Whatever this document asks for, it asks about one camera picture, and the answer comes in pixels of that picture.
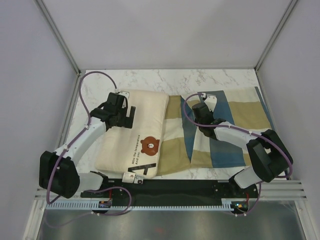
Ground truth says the blue beige checked pillowcase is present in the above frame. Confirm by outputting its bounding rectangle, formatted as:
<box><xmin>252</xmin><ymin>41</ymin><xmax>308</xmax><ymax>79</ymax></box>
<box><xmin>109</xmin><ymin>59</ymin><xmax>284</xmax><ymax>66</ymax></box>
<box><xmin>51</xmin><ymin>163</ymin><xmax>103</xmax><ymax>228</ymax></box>
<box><xmin>157</xmin><ymin>86</ymin><xmax>272</xmax><ymax>176</ymax></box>

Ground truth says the cream bear print pillow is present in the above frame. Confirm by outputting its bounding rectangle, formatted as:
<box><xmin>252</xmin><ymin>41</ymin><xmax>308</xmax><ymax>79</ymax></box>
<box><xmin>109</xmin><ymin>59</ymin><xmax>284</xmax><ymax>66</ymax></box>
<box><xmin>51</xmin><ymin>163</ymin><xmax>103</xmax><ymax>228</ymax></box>
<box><xmin>94</xmin><ymin>89</ymin><xmax>169</xmax><ymax>179</ymax></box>

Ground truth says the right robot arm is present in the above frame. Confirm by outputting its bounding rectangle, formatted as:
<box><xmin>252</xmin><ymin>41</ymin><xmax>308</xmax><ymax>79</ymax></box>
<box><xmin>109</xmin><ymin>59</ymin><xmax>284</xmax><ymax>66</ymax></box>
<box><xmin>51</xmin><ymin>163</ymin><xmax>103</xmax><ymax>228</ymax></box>
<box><xmin>192</xmin><ymin>102</ymin><xmax>293</xmax><ymax>198</ymax></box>

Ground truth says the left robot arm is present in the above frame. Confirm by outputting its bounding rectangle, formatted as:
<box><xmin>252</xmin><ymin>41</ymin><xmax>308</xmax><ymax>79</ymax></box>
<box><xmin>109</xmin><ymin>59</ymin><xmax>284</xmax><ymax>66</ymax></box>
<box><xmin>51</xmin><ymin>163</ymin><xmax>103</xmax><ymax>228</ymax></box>
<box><xmin>39</xmin><ymin>91</ymin><xmax>136</xmax><ymax>199</ymax></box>

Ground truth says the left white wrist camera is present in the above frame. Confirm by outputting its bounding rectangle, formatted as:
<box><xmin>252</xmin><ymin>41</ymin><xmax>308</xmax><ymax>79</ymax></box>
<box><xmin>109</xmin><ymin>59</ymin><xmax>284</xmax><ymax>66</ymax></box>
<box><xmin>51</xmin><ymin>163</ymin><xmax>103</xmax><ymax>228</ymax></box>
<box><xmin>118</xmin><ymin>90</ymin><xmax>130</xmax><ymax>100</ymax></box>

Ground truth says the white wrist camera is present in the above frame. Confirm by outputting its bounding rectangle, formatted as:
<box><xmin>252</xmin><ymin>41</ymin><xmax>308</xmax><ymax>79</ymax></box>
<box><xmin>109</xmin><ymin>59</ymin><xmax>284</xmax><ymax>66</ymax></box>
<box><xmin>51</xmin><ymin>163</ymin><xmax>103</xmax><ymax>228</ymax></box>
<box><xmin>204</xmin><ymin>94</ymin><xmax>218</xmax><ymax>113</ymax></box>
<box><xmin>118</xmin><ymin>90</ymin><xmax>130</xmax><ymax>100</ymax></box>

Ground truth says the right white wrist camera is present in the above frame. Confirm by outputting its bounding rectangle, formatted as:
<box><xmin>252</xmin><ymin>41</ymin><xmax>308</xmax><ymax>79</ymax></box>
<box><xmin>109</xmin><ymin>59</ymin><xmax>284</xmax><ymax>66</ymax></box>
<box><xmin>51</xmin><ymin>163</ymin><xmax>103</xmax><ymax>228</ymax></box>
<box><xmin>204</xmin><ymin>94</ymin><xmax>218</xmax><ymax>113</ymax></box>

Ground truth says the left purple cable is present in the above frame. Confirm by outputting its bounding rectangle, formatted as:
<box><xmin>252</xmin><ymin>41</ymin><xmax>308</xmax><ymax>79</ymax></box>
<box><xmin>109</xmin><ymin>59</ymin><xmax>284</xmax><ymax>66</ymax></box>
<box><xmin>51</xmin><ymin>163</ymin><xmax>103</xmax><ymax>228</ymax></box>
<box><xmin>44</xmin><ymin>71</ymin><xmax>133</xmax><ymax>228</ymax></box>

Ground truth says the purple cable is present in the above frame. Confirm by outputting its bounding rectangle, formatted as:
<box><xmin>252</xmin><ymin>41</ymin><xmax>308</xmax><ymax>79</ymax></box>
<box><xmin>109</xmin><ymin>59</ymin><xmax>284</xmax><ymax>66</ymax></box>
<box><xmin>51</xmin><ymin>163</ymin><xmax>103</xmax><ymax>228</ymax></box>
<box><xmin>183</xmin><ymin>92</ymin><xmax>294</xmax><ymax>218</ymax></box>
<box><xmin>44</xmin><ymin>71</ymin><xmax>133</xmax><ymax>228</ymax></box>

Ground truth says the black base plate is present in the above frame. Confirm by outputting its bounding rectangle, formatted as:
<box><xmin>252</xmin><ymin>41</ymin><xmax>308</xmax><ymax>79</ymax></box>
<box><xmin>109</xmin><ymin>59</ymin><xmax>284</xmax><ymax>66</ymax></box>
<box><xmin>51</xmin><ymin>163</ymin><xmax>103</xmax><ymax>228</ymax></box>
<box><xmin>79</xmin><ymin>178</ymin><xmax>261</xmax><ymax>207</ymax></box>

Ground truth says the white slotted cable duct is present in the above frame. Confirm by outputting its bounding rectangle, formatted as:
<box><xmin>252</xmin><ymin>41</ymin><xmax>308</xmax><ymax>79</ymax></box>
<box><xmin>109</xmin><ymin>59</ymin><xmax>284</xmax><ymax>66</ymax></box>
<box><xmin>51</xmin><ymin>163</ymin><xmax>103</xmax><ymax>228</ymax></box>
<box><xmin>45</xmin><ymin>199</ymin><xmax>248</xmax><ymax>211</ymax></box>

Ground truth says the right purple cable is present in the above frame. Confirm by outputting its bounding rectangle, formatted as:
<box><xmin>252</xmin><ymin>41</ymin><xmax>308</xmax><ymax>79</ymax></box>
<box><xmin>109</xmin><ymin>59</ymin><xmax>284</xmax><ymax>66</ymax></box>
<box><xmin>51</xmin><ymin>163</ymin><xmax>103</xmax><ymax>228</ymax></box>
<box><xmin>183</xmin><ymin>92</ymin><xmax>294</xmax><ymax>218</ymax></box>

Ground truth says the left aluminium frame post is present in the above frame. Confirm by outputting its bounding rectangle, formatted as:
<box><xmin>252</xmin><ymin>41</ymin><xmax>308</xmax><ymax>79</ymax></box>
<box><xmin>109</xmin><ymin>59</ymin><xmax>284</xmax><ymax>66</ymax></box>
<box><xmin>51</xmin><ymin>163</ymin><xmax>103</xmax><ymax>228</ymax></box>
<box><xmin>34</xmin><ymin>0</ymin><xmax>81</xmax><ymax>76</ymax></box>

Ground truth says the aluminium frame post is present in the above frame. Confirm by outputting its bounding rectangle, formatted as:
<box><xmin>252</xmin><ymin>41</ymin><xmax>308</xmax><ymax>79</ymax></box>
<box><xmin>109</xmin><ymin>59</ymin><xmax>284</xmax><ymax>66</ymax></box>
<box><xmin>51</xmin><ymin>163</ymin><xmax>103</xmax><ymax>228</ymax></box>
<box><xmin>254</xmin><ymin>0</ymin><xmax>300</xmax><ymax>73</ymax></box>
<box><xmin>34</xmin><ymin>0</ymin><xmax>81</xmax><ymax>76</ymax></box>

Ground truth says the right aluminium frame post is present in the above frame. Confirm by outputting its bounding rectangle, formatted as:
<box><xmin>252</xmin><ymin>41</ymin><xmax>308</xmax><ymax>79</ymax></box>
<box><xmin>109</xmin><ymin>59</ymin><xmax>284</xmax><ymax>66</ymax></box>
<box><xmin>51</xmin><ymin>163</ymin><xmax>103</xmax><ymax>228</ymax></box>
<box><xmin>254</xmin><ymin>0</ymin><xmax>300</xmax><ymax>73</ymax></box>

